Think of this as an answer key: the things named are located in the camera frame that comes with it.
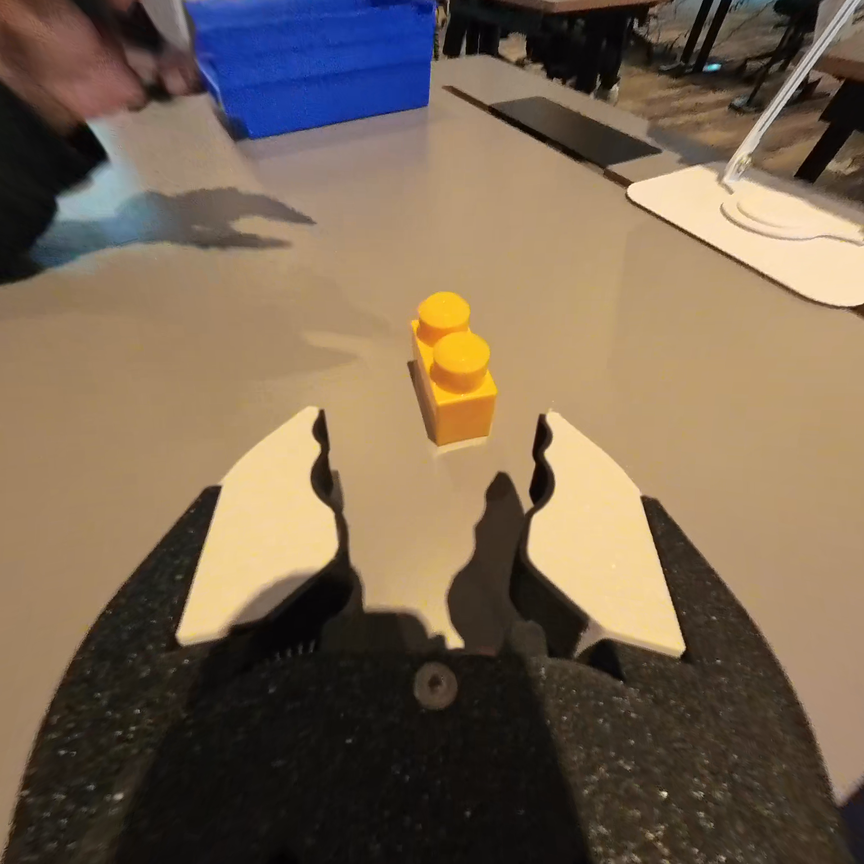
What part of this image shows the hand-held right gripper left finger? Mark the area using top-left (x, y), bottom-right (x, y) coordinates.
top-left (175, 405), bottom-right (352, 648)

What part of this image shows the person's left hand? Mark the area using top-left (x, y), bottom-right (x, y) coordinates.
top-left (0, 0), bottom-right (203, 132)

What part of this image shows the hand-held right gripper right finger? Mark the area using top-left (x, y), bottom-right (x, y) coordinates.
top-left (520, 409), bottom-right (687, 659)

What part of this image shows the dark wooden desk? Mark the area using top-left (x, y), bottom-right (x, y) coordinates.
top-left (795, 37), bottom-right (864, 183)

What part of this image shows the white desk lamp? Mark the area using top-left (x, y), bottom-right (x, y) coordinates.
top-left (626, 0), bottom-right (864, 309)

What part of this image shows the black flat pad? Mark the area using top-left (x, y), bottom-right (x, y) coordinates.
top-left (489, 96), bottom-right (664, 170)

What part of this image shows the yellow mega block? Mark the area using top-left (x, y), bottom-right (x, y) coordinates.
top-left (409, 291), bottom-right (499, 447)

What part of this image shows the person's left forearm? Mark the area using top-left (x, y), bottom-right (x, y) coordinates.
top-left (0, 81), bottom-right (110, 284)

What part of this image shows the blue plastic bin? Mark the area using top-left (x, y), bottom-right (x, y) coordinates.
top-left (185, 0), bottom-right (434, 140)

